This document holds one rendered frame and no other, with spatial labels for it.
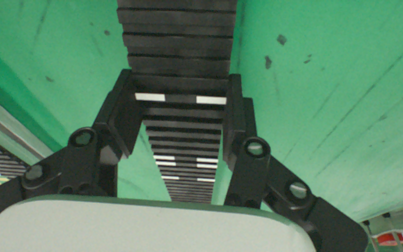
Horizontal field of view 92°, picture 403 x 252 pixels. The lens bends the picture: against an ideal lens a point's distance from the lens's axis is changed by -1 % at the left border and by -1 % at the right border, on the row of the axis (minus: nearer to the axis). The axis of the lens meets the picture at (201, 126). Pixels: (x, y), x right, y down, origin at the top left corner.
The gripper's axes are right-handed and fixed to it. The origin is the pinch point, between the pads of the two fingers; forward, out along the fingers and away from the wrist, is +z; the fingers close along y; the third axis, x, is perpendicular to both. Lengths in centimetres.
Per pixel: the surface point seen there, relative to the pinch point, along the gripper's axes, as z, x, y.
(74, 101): 3.8, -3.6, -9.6
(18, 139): 2.7, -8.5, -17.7
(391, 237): 50, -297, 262
